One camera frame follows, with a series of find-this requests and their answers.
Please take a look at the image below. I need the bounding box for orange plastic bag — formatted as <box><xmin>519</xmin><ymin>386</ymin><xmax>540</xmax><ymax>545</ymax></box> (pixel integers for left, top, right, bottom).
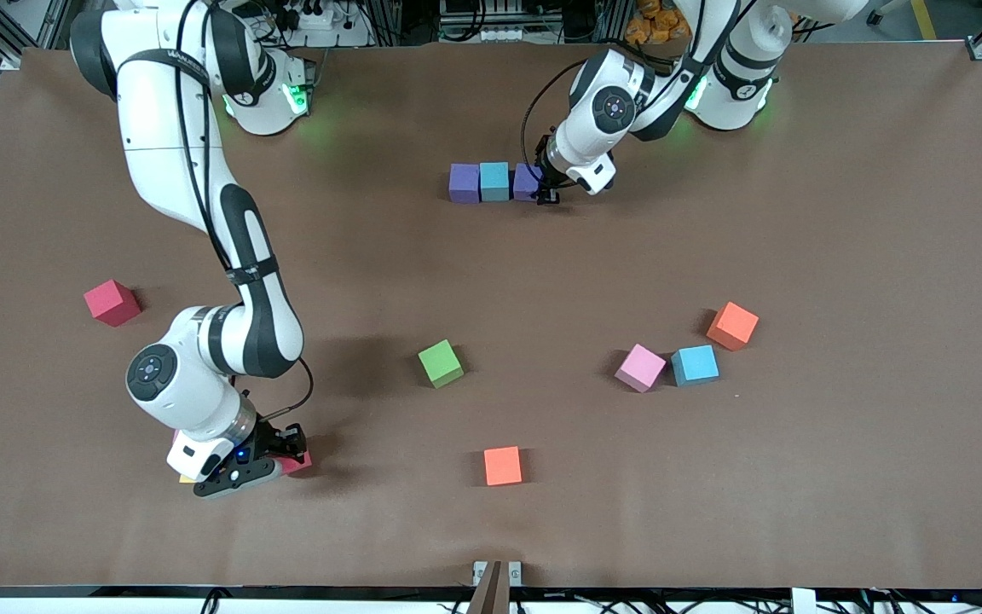
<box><xmin>625</xmin><ymin>0</ymin><xmax>692</xmax><ymax>43</ymax></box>

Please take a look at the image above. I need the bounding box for orange foam cube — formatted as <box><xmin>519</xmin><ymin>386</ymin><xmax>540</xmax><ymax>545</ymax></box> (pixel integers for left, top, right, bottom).
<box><xmin>706</xmin><ymin>301</ymin><xmax>760</xmax><ymax>352</ymax></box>
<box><xmin>483</xmin><ymin>446</ymin><xmax>523</xmax><ymax>488</ymax></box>

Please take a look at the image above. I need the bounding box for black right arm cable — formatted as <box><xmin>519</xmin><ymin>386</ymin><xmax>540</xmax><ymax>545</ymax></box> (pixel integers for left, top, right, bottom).
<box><xmin>174</xmin><ymin>0</ymin><xmax>315</xmax><ymax>420</ymax></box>

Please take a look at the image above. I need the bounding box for brown mount strut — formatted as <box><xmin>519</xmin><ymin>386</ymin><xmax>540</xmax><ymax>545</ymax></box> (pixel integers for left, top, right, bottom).
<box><xmin>465</xmin><ymin>560</ymin><xmax>511</xmax><ymax>614</ymax></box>

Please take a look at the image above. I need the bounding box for metal mount bracket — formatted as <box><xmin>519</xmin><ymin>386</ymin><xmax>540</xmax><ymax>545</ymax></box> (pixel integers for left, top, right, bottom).
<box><xmin>472</xmin><ymin>560</ymin><xmax>523</xmax><ymax>588</ymax></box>

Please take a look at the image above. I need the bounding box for purple foam cube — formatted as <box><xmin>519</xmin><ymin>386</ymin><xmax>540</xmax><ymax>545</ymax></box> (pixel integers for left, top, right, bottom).
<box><xmin>448</xmin><ymin>163</ymin><xmax>482</xmax><ymax>205</ymax></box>
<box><xmin>513</xmin><ymin>163</ymin><xmax>545</xmax><ymax>203</ymax></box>

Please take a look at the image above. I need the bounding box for white power strip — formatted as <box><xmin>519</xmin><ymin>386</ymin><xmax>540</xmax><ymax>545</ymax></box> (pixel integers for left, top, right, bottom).
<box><xmin>291</xmin><ymin>0</ymin><xmax>347</xmax><ymax>31</ymax></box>
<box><xmin>438</xmin><ymin>24</ymin><xmax>545</xmax><ymax>43</ymax></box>

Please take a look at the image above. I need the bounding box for blue foam cube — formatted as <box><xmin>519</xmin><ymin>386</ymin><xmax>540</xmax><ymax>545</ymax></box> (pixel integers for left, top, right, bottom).
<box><xmin>671</xmin><ymin>345</ymin><xmax>721</xmax><ymax>388</ymax></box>
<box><xmin>479</xmin><ymin>161</ymin><xmax>511</xmax><ymax>203</ymax></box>

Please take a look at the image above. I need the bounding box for green foam cube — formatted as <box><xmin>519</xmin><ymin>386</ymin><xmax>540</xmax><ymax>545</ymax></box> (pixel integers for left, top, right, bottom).
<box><xmin>418</xmin><ymin>339</ymin><xmax>465</xmax><ymax>390</ymax></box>

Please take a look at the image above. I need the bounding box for brown table cover sheet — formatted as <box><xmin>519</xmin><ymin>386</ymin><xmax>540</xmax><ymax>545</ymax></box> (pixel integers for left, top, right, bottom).
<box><xmin>0</xmin><ymin>43</ymin><xmax>982</xmax><ymax>591</ymax></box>

